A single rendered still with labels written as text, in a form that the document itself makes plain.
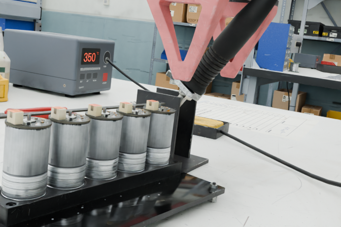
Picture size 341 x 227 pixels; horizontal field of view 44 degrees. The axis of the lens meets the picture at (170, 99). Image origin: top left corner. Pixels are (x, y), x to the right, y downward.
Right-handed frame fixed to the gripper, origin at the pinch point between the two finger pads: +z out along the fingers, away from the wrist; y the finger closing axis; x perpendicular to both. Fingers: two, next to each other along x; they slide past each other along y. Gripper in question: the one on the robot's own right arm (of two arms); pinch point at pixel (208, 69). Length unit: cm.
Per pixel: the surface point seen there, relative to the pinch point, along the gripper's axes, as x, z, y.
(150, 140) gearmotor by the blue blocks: -0.3, 5.3, 7.9
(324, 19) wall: -73, -40, -435
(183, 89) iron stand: -1.3, 2.0, 1.6
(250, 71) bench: -54, 10, -170
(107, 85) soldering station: -30.5, 7.6, -25.2
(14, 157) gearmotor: -2.0, 4.9, 19.0
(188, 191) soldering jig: 3.4, 8.2, 8.1
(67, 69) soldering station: -30.7, 4.5, -15.0
